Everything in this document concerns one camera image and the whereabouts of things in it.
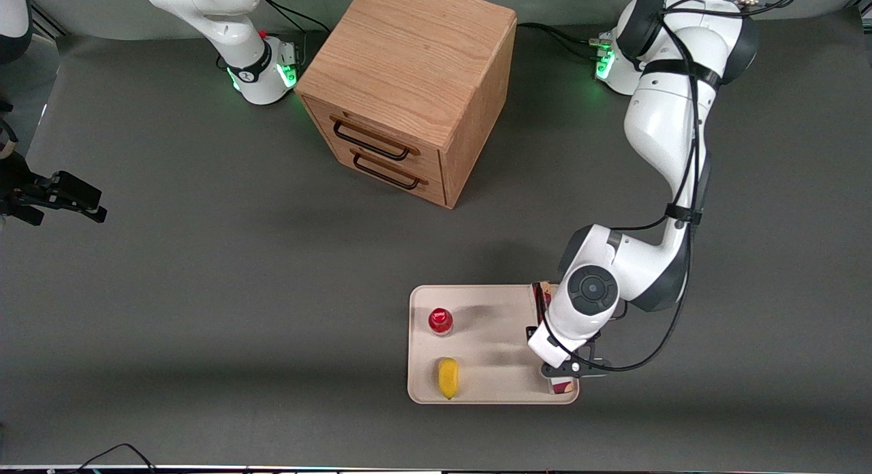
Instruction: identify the black base cable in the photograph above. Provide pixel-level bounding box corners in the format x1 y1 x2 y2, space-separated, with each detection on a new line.
516 22 603 61
261 0 329 36

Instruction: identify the thin black table-edge cable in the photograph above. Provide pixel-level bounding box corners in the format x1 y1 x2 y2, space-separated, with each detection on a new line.
76 443 159 474

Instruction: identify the oak wooden drawer cabinet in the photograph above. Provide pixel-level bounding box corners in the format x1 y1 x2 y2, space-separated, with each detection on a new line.
294 0 518 210

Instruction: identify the grey table mat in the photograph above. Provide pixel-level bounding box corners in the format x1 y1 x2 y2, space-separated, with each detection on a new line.
0 7 872 469

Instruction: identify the black metal drawer handle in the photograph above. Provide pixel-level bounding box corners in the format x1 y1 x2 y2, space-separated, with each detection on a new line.
350 148 429 191
331 116 420 162

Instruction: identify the black right base cable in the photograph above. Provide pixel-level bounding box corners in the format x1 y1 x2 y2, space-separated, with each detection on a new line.
261 0 329 36

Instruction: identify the yellow lemon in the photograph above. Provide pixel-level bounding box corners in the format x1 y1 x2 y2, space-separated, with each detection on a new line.
437 358 460 401

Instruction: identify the beige plastic tray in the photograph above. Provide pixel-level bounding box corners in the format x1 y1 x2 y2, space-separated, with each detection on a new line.
407 285 580 407

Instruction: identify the black left base cable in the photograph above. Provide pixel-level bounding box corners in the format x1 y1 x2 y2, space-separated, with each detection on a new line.
516 22 603 61

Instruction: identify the wooden drawer front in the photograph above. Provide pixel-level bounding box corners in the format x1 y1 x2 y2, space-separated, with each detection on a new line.
302 95 445 183
320 136 448 209

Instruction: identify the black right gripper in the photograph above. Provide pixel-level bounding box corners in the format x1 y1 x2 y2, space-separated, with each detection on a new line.
0 151 108 227

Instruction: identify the red cookie box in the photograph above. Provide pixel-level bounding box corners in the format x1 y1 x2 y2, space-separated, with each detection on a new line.
531 281 578 397

